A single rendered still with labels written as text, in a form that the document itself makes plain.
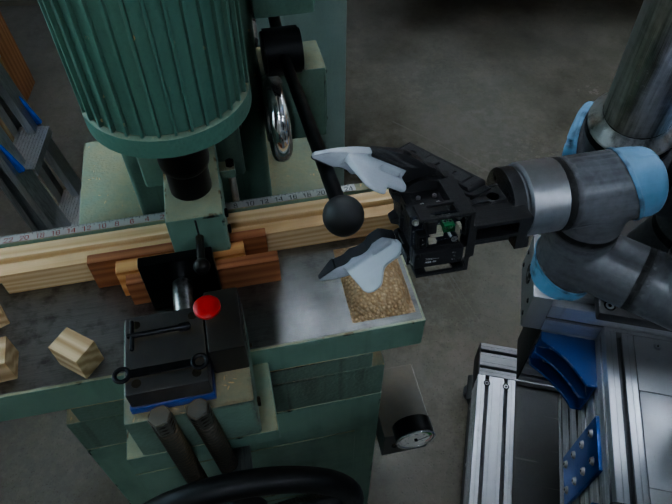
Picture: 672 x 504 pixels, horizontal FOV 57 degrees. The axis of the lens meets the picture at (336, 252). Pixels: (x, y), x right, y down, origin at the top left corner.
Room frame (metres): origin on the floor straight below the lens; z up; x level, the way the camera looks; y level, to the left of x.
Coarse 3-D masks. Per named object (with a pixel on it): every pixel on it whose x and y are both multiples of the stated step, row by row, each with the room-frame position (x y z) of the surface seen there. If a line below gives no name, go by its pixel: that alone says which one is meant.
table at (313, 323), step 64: (320, 256) 0.54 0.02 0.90; (64, 320) 0.44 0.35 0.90; (256, 320) 0.44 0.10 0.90; (320, 320) 0.44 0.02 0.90; (384, 320) 0.44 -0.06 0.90; (0, 384) 0.34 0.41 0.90; (64, 384) 0.34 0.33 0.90; (256, 384) 0.36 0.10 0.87; (128, 448) 0.28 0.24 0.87; (192, 448) 0.28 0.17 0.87
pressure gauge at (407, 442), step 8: (408, 416) 0.40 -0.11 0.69; (416, 416) 0.40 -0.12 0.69; (424, 416) 0.40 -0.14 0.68; (400, 424) 0.39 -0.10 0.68; (408, 424) 0.38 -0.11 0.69; (416, 424) 0.38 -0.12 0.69; (424, 424) 0.39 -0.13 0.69; (400, 432) 0.38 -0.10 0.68; (408, 432) 0.37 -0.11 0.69; (416, 432) 0.37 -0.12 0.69; (424, 432) 0.38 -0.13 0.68; (432, 432) 0.38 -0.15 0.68; (400, 440) 0.37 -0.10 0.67; (408, 440) 0.37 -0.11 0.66; (424, 440) 0.38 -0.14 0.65; (408, 448) 0.37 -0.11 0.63
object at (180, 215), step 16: (208, 192) 0.54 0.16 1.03; (176, 208) 0.51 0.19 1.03; (192, 208) 0.51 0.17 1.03; (208, 208) 0.51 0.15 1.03; (224, 208) 0.54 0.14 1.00; (176, 224) 0.49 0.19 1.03; (192, 224) 0.49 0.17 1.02; (208, 224) 0.50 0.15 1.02; (224, 224) 0.50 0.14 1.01; (176, 240) 0.49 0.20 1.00; (192, 240) 0.49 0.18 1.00; (208, 240) 0.50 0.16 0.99; (224, 240) 0.50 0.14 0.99
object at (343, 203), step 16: (272, 32) 0.70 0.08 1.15; (288, 32) 0.70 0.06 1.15; (272, 48) 0.68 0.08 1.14; (288, 48) 0.69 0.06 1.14; (272, 64) 0.68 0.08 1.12; (288, 64) 0.65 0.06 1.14; (288, 80) 0.61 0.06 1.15; (304, 96) 0.56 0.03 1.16; (304, 112) 0.52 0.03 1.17; (304, 128) 0.49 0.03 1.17; (320, 144) 0.45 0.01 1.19; (320, 176) 0.41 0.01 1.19; (336, 176) 0.40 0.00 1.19; (336, 192) 0.37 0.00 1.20; (336, 208) 0.34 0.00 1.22; (352, 208) 0.34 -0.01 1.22; (336, 224) 0.33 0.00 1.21; (352, 224) 0.33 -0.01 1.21
